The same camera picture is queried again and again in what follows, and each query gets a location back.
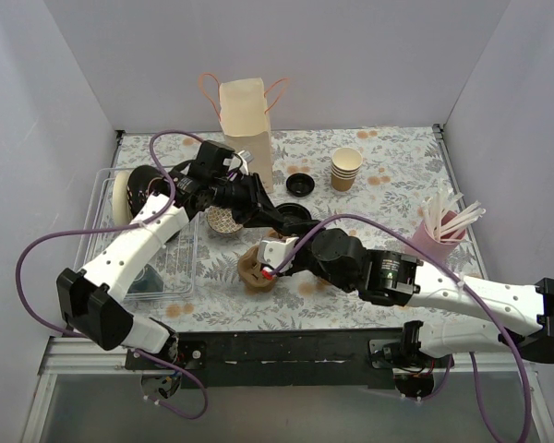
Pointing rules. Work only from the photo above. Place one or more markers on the patterned ceramic bowl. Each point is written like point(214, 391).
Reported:
point(221, 221)

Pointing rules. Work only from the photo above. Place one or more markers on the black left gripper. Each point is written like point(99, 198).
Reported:
point(254, 201)

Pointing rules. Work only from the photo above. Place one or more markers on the aluminium frame rail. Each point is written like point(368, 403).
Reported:
point(67, 356)

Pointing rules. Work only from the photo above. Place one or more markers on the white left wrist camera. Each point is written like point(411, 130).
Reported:
point(240, 162)

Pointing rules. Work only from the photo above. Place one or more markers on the beige paper takeout bag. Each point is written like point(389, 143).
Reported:
point(243, 110)

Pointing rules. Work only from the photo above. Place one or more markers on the stack of brown paper cups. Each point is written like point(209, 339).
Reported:
point(345, 165)

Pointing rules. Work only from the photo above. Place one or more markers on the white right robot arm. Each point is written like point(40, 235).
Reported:
point(498, 316)

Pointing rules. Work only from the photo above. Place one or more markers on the white wire dish rack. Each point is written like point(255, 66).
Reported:
point(151, 261)

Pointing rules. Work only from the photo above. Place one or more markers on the black plastic cup lid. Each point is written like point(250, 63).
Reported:
point(294, 212)
point(300, 185)

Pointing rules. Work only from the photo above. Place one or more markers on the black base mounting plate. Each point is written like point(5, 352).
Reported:
point(275, 358)

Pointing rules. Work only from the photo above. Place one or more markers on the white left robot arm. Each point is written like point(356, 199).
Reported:
point(91, 298)

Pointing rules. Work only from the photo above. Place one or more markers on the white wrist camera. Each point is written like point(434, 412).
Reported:
point(240, 162)
point(275, 255)

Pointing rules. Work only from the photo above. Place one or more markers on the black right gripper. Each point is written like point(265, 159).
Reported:
point(302, 249)

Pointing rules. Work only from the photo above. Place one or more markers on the brown cardboard cup carrier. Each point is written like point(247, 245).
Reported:
point(248, 269)

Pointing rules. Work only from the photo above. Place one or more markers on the black round plate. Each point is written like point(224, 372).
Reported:
point(142, 182)

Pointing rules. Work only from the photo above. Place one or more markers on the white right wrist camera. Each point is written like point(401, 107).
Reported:
point(275, 255)

